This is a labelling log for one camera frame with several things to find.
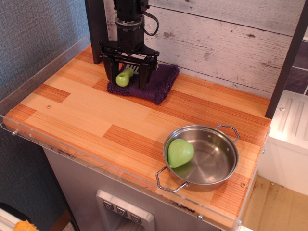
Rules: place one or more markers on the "clear acrylic table guard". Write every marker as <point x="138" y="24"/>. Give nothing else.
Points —
<point x="72" y="113"/>

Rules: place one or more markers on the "green handled grey spatula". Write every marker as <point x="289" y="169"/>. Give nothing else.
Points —
<point x="128" y="71"/>

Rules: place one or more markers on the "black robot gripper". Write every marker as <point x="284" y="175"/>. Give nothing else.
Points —
<point x="129" y="48"/>

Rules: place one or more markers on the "dark right vertical post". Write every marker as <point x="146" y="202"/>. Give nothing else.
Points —
<point x="288" y="62"/>

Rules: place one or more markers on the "purple folded towel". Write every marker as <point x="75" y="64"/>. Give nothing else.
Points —
<point x="156" y="90"/>

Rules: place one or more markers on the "green plastic pear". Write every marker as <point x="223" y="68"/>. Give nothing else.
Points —
<point x="179" y="153"/>

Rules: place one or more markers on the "silver dispenser panel with buttons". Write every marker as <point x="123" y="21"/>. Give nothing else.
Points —
<point x="120" y="215"/>

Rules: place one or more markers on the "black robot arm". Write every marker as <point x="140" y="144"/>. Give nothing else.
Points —
<point x="133" y="10"/>

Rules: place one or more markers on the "yellow orange cloth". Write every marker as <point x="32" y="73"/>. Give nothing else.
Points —
<point x="24" y="226"/>

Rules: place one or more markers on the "white plastic container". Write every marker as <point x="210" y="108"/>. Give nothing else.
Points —
<point x="284" y="158"/>

